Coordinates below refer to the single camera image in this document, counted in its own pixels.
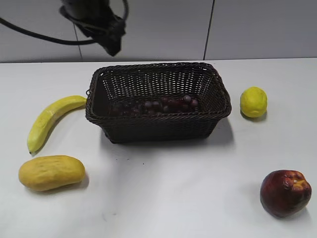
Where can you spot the dark red apple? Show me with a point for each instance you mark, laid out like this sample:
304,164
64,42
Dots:
284,193

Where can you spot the black woven wicker basket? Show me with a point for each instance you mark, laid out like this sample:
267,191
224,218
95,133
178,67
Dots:
152,81

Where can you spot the purple grape bunch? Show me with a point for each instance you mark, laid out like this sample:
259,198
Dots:
160,106

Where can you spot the yellow mango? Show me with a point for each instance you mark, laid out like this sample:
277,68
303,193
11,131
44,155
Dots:
50,172

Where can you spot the yellow lemon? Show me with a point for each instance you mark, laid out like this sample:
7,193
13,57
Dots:
253,102

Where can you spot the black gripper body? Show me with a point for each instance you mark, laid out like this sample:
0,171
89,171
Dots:
96,20

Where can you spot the yellow banana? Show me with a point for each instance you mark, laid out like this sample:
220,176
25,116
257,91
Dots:
47,119

